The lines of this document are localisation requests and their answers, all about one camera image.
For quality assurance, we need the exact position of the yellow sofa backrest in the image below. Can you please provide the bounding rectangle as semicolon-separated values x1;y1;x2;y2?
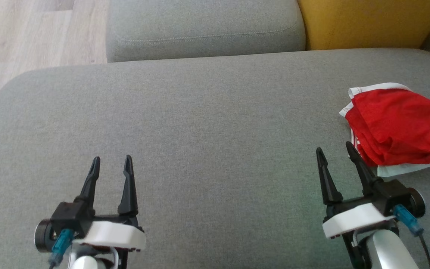
297;0;430;51

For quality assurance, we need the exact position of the large grey sofa ottoman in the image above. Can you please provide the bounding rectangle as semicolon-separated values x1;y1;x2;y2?
0;48;430;269

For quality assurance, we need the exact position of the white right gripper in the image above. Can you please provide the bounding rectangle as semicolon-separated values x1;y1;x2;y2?
315;141;397;240

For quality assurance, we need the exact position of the grey sofa seat cushion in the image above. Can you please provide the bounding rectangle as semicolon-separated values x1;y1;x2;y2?
106;0;307;63

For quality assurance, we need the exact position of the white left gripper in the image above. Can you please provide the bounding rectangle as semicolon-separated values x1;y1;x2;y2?
74;155;147;252

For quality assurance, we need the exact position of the red white basketball jersey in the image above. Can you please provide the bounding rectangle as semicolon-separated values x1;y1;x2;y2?
339;82;430;178

